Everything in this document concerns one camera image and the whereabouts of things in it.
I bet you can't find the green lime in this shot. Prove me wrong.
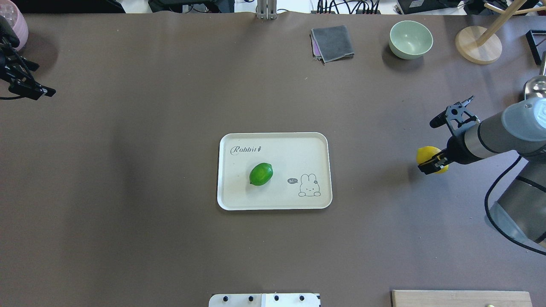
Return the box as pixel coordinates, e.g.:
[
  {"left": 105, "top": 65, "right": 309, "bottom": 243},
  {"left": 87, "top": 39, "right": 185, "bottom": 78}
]
[{"left": 249, "top": 162, "right": 274, "bottom": 186}]

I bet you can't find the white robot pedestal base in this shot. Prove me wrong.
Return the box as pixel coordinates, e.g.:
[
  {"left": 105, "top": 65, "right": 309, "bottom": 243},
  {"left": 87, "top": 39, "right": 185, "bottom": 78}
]
[{"left": 208, "top": 292, "right": 322, "bottom": 307}]

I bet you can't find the pink bowl with ice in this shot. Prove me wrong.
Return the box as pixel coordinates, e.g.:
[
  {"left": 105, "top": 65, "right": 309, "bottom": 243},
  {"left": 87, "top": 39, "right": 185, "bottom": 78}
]
[{"left": 0, "top": 0, "right": 29, "bottom": 51}]

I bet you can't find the wooden cutting board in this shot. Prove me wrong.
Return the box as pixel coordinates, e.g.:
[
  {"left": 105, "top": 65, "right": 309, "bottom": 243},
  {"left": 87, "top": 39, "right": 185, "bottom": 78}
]
[{"left": 391, "top": 290, "right": 533, "bottom": 307}]

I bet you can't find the metal scoop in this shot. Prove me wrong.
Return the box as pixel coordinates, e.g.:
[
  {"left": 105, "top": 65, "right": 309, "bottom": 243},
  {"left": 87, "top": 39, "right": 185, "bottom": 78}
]
[{"left": 523, "top": 51, "right": 546, "bottom": 100}]

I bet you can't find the mint green bowl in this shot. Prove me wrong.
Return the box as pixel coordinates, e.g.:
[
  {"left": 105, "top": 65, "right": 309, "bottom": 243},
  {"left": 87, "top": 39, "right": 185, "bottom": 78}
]
[{"left": 389, "top": 20, "right": 433, "bottom": 60}]

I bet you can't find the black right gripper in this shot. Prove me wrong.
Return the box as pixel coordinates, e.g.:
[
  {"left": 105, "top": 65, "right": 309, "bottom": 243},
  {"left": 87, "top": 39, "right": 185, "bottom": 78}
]
[{"left": 418, "top": 96, "right": 480, "bottom": 175}]

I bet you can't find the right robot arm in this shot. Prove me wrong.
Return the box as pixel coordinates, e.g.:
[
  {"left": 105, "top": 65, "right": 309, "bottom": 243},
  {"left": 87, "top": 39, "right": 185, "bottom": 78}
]
[{"left": 417, "top": 98, "right": 546, "bottom": 255}]

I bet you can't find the black glass rack tray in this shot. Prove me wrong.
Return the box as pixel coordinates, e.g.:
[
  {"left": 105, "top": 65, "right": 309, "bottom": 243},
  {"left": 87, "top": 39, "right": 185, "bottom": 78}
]
[{"left": 525, "top": 29, "right": 546, "bottom": 65}]

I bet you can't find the wooden mug tree stand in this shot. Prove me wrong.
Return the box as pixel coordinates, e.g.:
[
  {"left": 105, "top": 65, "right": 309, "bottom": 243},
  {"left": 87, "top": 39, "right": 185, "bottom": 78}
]
[{"left": 455, "top": 0, "right": 546, "bottom": 65}]

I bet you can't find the grey folded cloth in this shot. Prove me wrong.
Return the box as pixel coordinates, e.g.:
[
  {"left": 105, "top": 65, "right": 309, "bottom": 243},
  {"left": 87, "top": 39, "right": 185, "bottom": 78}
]
[{"left": 310, "top": 25, "right": 354, "bottom": 64}]

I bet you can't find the cream rabbit tray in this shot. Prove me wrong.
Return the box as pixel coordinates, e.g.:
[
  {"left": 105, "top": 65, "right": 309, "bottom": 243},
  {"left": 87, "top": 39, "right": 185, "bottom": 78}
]
[{"left": 217, "top": 132, "right": 333, "bottom": 211}]

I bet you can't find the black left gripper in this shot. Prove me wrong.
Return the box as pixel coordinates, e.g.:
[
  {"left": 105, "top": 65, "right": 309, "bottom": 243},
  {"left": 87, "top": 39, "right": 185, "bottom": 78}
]
[{"left": 0, "top": 17, "right": 56, "bottom": 100}]

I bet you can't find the yellow lemon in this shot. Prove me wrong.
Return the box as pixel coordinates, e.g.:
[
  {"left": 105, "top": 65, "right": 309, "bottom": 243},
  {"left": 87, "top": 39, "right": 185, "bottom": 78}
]
[{"left": 416, "top": 146, "right": 445, "bottom": 165}]

